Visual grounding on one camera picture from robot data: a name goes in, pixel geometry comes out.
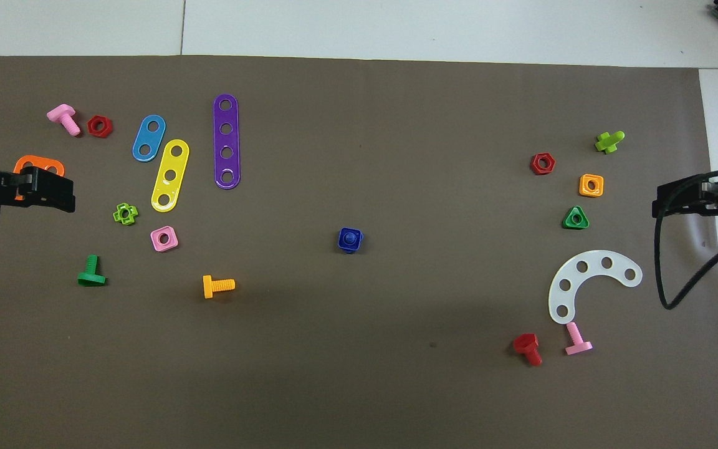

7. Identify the blue square plastic nut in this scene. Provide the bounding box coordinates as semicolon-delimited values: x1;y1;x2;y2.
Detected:
337;227;365;254

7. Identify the orange angled three-hole plate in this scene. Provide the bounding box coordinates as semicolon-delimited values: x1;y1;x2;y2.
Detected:
13;155;65;201

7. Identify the pink plastic bolt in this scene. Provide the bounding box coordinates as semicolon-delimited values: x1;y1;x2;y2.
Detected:
564;321;594;357
46;104;82;137

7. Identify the dark green plastic bolt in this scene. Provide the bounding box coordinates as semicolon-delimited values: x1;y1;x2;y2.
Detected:
77;254;108;287

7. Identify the light green cross-head bolt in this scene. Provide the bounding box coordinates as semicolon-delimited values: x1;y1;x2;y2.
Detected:
594;130;626;155

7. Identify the orange square plastic nut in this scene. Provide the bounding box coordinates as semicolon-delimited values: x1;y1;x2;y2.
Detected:
578;173;605;198

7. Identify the white curved five-hole strip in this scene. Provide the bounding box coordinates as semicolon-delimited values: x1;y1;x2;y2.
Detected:
548;250;644;326

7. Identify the blue two-hole plastic strip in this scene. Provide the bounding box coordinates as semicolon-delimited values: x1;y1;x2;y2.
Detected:
132;114;166;163

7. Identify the pink square plastic nut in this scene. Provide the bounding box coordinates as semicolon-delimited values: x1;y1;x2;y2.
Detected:
150;225;180;253

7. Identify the green triangular plastic nut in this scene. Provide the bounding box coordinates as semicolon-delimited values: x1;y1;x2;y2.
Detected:
562;205;590;230

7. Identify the yellow three-hole plastic strip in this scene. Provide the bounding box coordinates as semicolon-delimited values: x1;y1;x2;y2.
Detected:
150;138;190;213

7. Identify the purple four-hole plastic strip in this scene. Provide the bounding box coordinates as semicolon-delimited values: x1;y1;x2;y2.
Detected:
213;94;241;190

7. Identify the orange plastic bolt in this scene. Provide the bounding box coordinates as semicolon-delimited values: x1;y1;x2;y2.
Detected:
202;274;236;300

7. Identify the red plastic bolt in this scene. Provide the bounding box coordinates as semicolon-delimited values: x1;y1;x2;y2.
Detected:
512;332;543;367

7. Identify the brown table mat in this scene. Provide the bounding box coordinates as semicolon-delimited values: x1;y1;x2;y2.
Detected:
0;55;718;449

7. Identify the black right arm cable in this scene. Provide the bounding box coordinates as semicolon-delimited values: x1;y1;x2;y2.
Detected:
654;168;718;311

